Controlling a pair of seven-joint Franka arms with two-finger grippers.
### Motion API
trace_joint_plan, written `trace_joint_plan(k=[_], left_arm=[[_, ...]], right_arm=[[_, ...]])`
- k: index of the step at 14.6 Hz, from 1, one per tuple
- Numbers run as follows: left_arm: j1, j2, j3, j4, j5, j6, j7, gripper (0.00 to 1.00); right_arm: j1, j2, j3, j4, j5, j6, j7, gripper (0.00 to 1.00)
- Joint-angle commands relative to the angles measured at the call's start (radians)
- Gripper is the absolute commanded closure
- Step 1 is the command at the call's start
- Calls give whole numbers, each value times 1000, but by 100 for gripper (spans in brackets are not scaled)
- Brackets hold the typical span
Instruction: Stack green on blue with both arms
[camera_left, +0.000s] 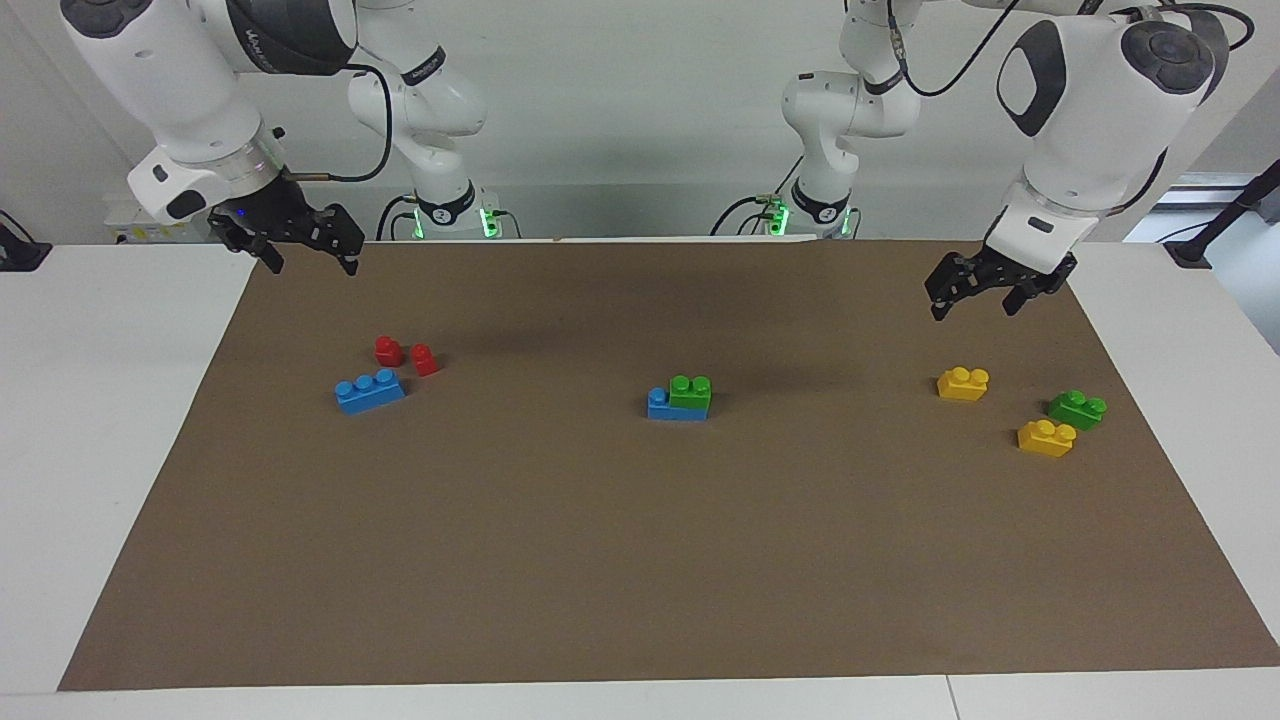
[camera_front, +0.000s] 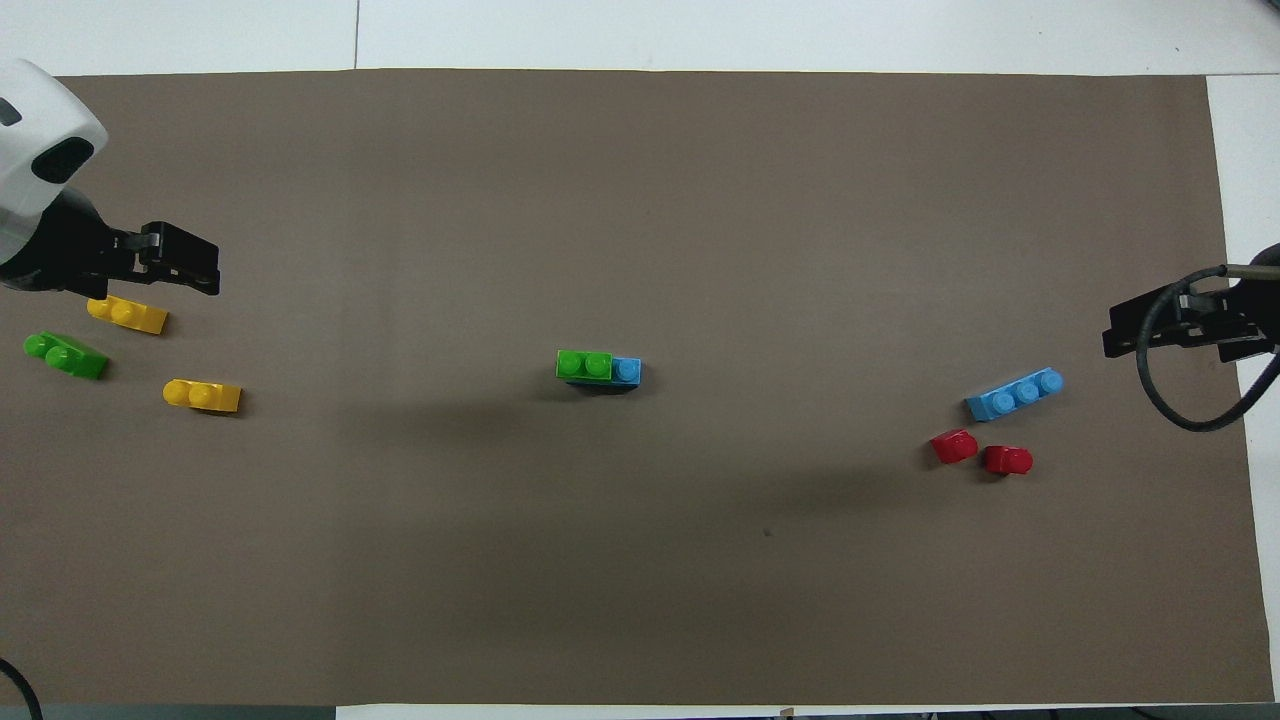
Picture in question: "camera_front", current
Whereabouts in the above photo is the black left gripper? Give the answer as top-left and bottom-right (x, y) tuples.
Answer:
(0, 189), (222, 298)

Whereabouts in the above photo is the brown table mat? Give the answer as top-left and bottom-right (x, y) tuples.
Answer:
(0, 68), (1276, 706)

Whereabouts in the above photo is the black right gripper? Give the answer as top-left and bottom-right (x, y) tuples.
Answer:
(1102, 243), (1280, 363)

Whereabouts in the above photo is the yellow two-stud toy brick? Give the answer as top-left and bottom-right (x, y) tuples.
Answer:
(86, 294), (169, 335)
(163, 378), (243, 413)

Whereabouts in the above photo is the blue three-stud toy brick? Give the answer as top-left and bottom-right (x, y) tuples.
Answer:
(560, 357), (643, 394)
(965, 368), (1065, 423)

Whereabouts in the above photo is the green two-stud toy brick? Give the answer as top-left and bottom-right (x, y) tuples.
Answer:
(23, 332), (109, 380)
(556, 349), (614, 384)

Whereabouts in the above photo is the thin black loose cable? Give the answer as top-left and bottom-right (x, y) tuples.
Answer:
(0, 658), (45, 720)

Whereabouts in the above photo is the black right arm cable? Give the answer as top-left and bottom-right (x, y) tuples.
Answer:
(1137, 262), (1280, 433)

